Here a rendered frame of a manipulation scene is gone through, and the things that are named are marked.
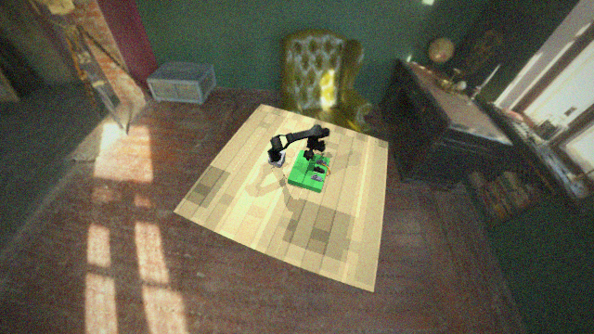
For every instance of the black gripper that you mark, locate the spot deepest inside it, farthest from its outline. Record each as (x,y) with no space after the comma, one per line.
(309,154)

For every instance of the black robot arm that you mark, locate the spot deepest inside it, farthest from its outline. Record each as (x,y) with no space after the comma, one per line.
(312,134)

